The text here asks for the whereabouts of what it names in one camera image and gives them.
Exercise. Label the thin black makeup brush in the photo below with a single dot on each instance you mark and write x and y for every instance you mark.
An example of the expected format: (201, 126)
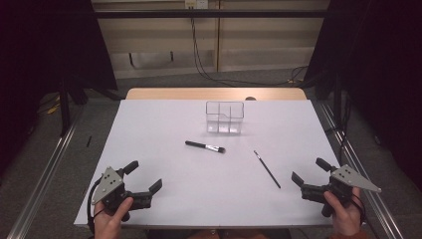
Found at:
(267, 169)

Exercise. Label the person's left hand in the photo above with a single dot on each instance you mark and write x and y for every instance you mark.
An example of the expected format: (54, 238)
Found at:
(107, 222)

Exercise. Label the clear plastic organizer box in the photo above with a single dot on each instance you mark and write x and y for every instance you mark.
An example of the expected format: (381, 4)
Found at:
(225, 119)

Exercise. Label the white wall socket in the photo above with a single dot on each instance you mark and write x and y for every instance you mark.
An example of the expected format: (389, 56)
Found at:
(196, 3)

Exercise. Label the thick black makeup brush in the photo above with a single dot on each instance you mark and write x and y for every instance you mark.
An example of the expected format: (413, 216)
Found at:
(204, 146)

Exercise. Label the black metal stand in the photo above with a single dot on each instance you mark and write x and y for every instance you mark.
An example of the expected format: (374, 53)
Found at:
(337, 99)
(64, 106)

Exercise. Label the metal floor rail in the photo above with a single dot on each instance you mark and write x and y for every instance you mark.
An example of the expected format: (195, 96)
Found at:
(365, 189)
(43, 179)

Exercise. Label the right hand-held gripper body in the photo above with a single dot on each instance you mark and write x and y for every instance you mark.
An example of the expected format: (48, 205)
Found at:
(348, 177)

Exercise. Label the person's right hand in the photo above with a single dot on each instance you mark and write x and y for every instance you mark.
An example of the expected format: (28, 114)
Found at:
(346, 217)

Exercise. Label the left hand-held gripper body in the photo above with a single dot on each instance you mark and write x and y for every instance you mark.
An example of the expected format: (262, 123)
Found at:
(107, 182)

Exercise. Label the black horizontal frame bar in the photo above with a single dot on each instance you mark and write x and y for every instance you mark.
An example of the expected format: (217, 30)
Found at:
(212, 13)

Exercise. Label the black curtain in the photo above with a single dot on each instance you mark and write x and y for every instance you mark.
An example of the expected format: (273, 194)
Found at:
(381, 66)
(46, 49)

